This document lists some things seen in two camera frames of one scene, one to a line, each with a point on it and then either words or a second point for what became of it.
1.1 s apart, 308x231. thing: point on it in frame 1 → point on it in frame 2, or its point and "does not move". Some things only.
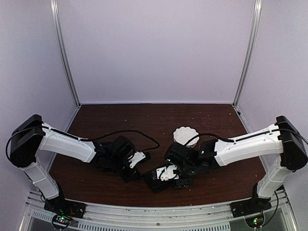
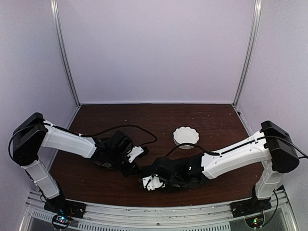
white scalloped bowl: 183,134 does not move
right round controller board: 256,222 does not move
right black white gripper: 185,184 → 176,188
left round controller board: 60,222 does not move
